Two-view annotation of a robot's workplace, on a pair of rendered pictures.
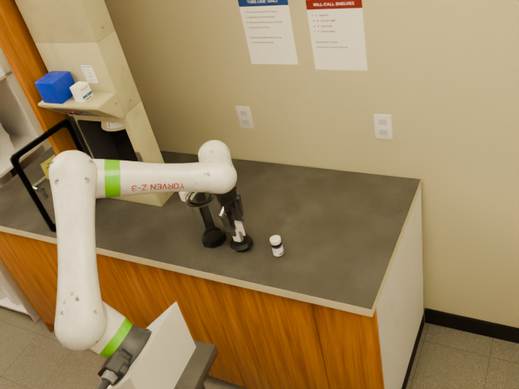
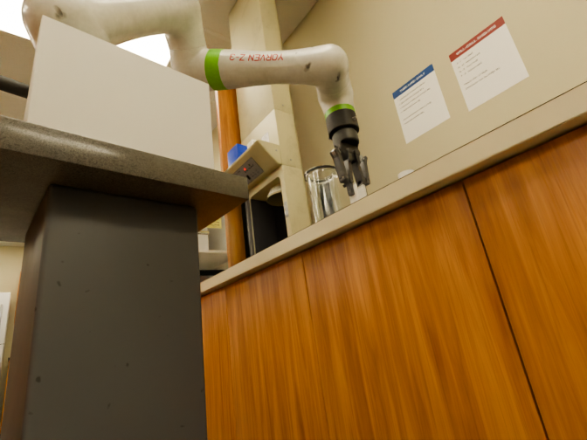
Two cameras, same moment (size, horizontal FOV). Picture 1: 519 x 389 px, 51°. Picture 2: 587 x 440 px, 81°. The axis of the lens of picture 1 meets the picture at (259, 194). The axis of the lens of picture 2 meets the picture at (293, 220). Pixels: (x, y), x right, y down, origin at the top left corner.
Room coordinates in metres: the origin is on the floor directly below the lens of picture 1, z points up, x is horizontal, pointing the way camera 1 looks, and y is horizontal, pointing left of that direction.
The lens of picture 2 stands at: (0.66, 0.05, 0.68)
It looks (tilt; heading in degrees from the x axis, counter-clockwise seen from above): 19 degrees up; 16
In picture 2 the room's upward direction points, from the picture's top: 8 degrees counter-clockwise
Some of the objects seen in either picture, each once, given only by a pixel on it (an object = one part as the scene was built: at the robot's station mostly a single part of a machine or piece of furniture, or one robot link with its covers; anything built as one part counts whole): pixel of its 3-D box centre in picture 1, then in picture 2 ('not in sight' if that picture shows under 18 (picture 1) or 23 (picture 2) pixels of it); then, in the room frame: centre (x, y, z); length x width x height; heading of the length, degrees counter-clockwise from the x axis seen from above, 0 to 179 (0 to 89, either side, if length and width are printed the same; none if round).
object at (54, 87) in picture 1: (56, 87); (241, 158); (2.04, 0.66, 1.56); 0.10 x 0.10 x 0.09; 56
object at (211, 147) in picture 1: (215, 160); (335, 98); (1.55, 0.12, 1.35); 0.13 x 0.11 x 0.14; 4
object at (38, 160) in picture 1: (59, 176); (217, 232); (2.00, 0.80, 1.19); 0.30 x 0.01 x 0.40; 139
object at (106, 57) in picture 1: (120, 115); (286, 199); (2.14, 0.50, 1.33); 0.32 x 0.25 x 0.77; 56
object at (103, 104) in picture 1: (80, 109); (251, 168); (1.99, 0.60, 1.46); 0.32 x 0.12 x 0.10; 56
